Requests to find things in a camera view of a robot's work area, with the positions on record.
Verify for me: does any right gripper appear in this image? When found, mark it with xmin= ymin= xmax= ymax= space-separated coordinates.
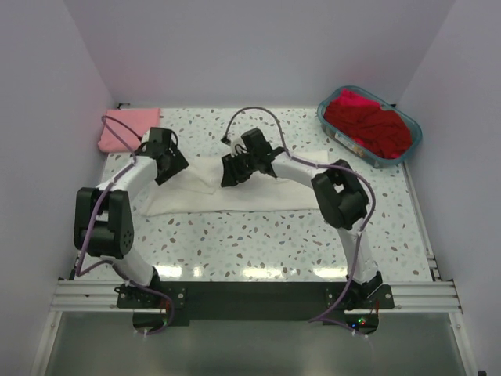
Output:
xmin=222 ymin=150 xmax=258 ymax=187

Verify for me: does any white t shirt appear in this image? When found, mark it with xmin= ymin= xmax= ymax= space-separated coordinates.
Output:
xmin=140 ymin=157 xmax=319 ymax=217

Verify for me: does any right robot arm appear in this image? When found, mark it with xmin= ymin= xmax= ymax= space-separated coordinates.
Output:
xmin=221 ymin=128 xmax=383 ymax=308

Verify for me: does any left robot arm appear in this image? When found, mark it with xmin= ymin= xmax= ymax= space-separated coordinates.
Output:
xmin=74 ymin=128 xmax=189 ymax=307

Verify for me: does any folded pink t shirt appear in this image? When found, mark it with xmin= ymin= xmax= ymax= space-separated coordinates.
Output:
xmin=98 ymin=107 xmax=160 ymax=153

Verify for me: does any bright pink t shirt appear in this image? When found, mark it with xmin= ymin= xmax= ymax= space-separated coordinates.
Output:
xmin=333 ymin=89 xmax=381 ymax=109

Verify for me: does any teal plastic basket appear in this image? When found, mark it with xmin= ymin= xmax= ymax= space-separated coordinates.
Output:
xmin=317 ymin=85 xmax=423 ymax=168

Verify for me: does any dark red t shirt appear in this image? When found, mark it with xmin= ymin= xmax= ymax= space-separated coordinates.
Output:
xmin=323 ymin=102 xmax=413 ymax=159

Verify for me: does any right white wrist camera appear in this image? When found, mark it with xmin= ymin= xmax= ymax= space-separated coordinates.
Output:
xmin=230 ymin=138 xmax=247 ymax=157

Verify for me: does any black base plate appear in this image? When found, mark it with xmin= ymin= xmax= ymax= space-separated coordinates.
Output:
xmin=114 ymin=281 xmax=395 ymax=332

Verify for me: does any aluminium frame rail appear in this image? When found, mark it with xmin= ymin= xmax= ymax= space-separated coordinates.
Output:
xmin=29 ymin=230 xmax=486 ymax=376

